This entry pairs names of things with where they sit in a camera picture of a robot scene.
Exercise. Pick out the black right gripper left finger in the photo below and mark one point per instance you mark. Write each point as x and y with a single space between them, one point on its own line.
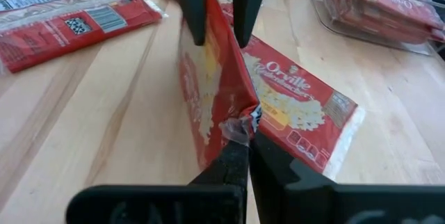
233 168

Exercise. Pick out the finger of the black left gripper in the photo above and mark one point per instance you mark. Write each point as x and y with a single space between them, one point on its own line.
193 1
248 1

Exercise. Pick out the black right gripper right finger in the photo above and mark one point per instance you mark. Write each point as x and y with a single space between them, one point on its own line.
274 182

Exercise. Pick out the clear plastic basket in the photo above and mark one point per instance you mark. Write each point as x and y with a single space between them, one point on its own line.
400 46

